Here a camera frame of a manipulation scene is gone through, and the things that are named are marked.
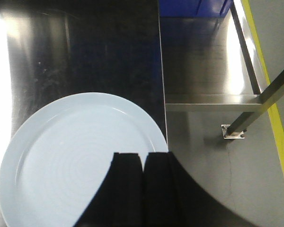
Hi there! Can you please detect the blue bin far right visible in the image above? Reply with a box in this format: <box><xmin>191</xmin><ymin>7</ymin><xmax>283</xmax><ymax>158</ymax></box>
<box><xmin>159</xmin><ymin>0</ymin><xmax>233</xmax><ymax>18</ymax></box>

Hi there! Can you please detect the yellow floor tape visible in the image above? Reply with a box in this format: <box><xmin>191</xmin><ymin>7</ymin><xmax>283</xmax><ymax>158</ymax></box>
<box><xmin>241</xmin><ymin>0</ymin><xmax>284</xmax><ymax>176</ymax></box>

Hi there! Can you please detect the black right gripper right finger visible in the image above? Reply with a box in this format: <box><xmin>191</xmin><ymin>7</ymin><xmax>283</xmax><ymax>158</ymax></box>
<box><xmin>144</xmin><ymin>152</ymin><xmax>253</xmax><ymax>227</ymax></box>

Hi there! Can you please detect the light blue plate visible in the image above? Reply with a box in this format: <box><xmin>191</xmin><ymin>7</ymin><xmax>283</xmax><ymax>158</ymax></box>
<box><xmin>0</xmin><ymin>92</ymin><xmax>168</xmax><ymax>227</ymax></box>

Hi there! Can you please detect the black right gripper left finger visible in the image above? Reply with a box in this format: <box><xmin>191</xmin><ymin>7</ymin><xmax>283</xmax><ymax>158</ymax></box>
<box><xmin>75</xmin><ymin>153</ymin><xmax>143</xmax><ymax>227</ymax></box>

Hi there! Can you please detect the steel table leg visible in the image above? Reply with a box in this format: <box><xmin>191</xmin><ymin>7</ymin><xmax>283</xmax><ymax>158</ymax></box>
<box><xmin>221</xmin><ymin>70</ymin><xmax>284</xmax><ymax>140</ymax></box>

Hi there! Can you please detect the steel lower side shelf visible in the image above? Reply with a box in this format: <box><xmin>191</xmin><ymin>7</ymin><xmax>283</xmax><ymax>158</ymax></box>
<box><xmin>159</xmin><ymin>16</ymin><xmax>262</xmax><ymax>113</ymax></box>

